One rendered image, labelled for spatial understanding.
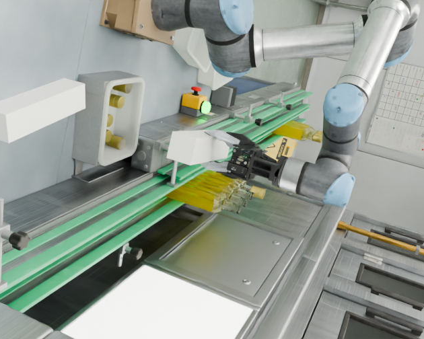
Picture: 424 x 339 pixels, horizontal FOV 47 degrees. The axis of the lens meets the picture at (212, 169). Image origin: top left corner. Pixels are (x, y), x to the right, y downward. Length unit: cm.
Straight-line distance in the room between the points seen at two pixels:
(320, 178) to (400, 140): 625
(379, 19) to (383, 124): 610
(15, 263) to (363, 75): 78
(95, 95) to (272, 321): 70
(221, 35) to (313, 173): 45
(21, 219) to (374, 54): 83
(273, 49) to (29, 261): 80
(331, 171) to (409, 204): 648
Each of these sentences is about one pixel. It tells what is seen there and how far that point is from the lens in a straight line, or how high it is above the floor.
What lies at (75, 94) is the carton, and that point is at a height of 81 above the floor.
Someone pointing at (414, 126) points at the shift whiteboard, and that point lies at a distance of 724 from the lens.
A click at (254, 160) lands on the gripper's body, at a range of 106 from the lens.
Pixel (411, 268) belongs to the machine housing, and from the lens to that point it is 178.
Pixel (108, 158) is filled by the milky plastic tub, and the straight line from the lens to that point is 131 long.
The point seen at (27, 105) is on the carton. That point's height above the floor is 81.
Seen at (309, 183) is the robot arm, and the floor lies 136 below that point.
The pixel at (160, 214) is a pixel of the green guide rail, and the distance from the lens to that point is 139.
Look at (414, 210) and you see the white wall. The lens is 755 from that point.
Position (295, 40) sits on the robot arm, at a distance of 133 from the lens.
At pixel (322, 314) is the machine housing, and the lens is 138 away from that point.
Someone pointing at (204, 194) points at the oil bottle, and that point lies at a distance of 144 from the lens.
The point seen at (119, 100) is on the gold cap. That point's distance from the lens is 131.
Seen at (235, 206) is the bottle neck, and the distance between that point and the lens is 143.
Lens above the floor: 150
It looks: 19 degrees down
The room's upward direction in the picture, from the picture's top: 108 degrees clockwise
